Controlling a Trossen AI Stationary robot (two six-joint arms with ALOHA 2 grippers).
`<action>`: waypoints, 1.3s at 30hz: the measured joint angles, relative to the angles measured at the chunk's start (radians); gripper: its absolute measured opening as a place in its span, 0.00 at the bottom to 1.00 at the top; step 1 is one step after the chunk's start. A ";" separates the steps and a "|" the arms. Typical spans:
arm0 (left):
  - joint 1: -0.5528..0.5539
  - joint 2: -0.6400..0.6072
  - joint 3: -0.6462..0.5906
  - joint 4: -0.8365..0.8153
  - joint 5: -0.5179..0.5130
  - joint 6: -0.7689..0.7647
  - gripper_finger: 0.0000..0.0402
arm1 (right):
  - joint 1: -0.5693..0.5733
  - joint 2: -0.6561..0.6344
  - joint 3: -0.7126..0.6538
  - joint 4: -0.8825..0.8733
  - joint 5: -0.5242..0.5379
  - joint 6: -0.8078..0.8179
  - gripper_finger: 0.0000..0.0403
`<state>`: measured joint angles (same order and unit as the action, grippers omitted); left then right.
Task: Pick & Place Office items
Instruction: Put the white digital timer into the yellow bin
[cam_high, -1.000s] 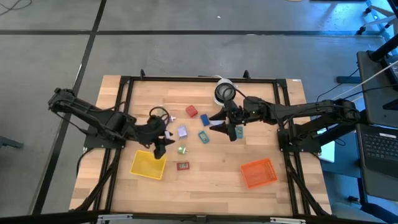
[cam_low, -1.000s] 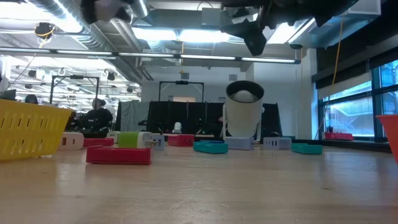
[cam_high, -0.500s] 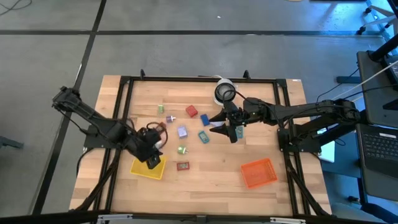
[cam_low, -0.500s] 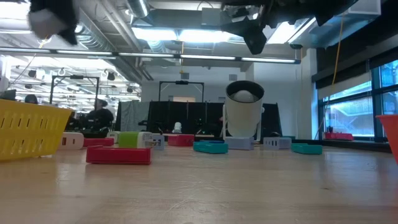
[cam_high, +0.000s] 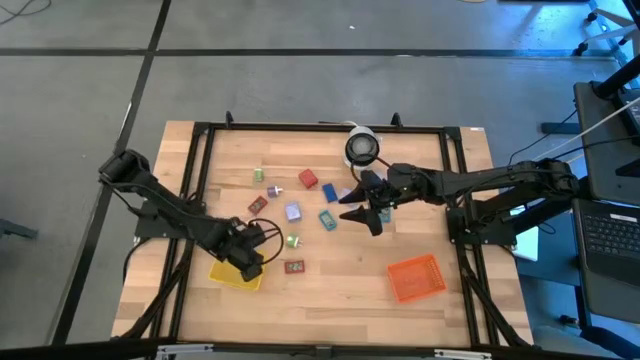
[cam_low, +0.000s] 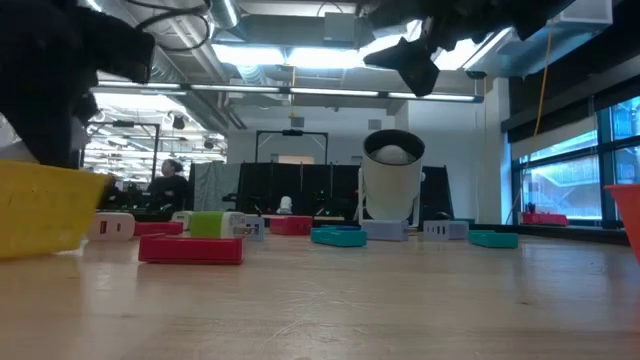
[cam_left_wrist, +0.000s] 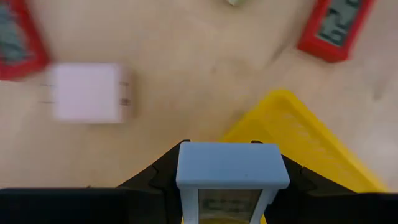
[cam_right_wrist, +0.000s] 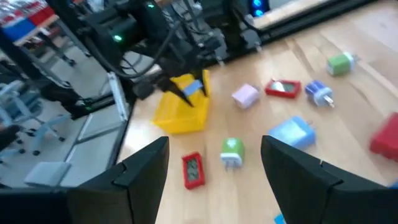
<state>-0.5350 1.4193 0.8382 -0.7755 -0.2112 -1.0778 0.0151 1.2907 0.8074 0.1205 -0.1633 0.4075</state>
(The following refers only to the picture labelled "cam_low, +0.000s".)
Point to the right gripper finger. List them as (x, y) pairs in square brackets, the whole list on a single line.
[(412, 65)]

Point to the blue digital clock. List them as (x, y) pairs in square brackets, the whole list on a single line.
[(340, 226)]

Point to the red digital clock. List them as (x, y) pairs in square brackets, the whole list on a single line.
[(190, 250), (160, 229), (291, 226)]

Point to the teal digital clock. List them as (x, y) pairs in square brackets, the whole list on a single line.
[(494, 240), (339, 237)]

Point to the green white wall charger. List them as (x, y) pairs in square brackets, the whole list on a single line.
[(181, 219), (212, 225)]

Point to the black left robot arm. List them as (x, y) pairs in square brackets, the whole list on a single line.
[(45, 45)]

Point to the yellow plastic basket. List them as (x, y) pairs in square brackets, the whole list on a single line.
[(45, 210)]

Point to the person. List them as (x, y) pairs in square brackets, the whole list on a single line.
[(169, 187)]

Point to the black curtain partition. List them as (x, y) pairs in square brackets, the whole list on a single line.
[(300, 185)]

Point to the grey cloth screen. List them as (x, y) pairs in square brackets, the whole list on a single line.
[(212, 185)]

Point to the long linear ceiling light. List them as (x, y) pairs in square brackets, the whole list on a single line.
[(240, 88)]

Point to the large window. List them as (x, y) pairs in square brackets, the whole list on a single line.
[(560, 185)]

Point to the small white figure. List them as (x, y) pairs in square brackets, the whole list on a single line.
[(285, 205)]

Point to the red box at window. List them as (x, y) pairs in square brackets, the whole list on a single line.
[(545, 219)]

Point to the orange plastic basket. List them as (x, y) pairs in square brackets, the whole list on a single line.
[(627, 215)]

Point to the pink white wall charger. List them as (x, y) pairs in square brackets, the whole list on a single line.
[(112, 227)]

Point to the black rig frame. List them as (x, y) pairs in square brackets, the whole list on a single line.
[(292, 132)]

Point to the silver ventilation duct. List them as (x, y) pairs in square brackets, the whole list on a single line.
[(225, 12)]

